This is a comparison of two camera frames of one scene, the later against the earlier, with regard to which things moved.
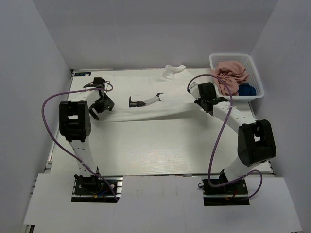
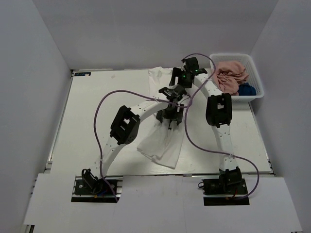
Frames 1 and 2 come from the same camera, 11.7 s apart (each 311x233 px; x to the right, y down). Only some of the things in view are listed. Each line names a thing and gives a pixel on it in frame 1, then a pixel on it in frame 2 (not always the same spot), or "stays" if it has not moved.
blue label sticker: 82,74 stays
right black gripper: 203,103 -> 175,76
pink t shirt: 233,74 stays
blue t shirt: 246,89 stays
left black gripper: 97,108 -> 171,119
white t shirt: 137,97 -> 160,142
